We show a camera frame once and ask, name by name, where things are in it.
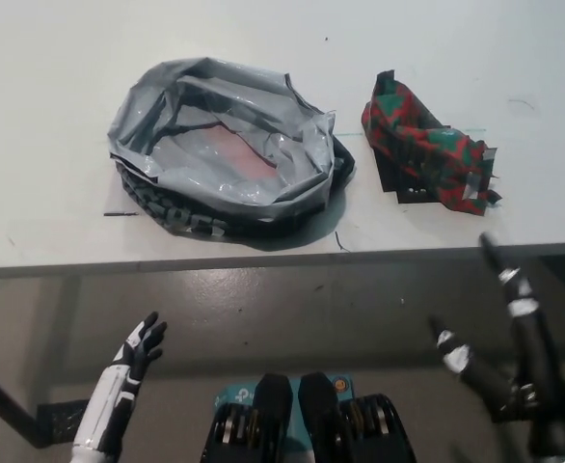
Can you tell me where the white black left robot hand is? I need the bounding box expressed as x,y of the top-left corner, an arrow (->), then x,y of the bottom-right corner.
68,311 -> 169,449

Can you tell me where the black grey plastic bag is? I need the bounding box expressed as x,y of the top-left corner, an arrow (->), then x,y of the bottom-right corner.
107,56 -> 359,252

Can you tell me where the red green coffee bean bag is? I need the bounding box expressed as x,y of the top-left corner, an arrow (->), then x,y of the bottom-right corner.
361,69 -> 503,218

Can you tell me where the black perforated floor plate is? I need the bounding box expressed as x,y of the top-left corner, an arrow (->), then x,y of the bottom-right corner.
36,400 -> 94,439

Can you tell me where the black slanted table leg bar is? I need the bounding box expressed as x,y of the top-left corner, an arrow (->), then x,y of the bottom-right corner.
0,361 -> 42,448

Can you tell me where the pink flat item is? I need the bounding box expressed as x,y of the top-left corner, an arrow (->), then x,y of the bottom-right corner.
209,125 -> 282,180

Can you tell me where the black tape patch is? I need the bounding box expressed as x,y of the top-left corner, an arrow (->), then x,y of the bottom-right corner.
375,144 -> 441,204

